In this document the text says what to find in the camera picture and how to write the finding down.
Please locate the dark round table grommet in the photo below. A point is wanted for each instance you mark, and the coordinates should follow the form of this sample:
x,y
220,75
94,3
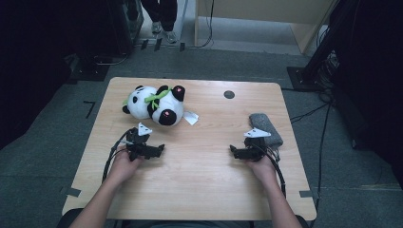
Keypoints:
x,y
229,94

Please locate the grey towel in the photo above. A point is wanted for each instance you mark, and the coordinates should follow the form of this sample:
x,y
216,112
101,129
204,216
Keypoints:
x,y
267,126

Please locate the person's right hand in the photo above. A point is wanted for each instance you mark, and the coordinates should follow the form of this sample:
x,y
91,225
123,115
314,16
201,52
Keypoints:
x,y
263,171

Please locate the black tape strip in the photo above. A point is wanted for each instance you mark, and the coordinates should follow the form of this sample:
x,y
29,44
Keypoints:
x,y
144,44
182,47
158,44

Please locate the black equipment rack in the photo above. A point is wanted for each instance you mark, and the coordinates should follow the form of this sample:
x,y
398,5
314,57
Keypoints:
x,y
122,25

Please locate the panda plush toy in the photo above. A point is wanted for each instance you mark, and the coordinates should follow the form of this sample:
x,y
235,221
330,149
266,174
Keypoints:
x,y
164,106

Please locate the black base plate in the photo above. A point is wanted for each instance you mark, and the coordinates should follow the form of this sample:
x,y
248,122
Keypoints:
x,y
90,71

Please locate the person's left hand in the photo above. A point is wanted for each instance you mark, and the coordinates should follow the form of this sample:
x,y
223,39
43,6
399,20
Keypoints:
x,y
123,169

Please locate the light wooden cabinet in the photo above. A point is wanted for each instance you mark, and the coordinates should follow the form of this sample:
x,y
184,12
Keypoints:
x,y
253,9

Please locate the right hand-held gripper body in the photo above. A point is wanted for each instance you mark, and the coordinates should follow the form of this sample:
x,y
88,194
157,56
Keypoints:
x,y
256,144

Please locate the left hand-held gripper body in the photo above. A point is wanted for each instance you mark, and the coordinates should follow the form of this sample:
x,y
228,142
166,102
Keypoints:
x,y
136,139

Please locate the black metal stand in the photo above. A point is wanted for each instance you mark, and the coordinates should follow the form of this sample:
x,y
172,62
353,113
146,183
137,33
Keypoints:
x,y
316,57

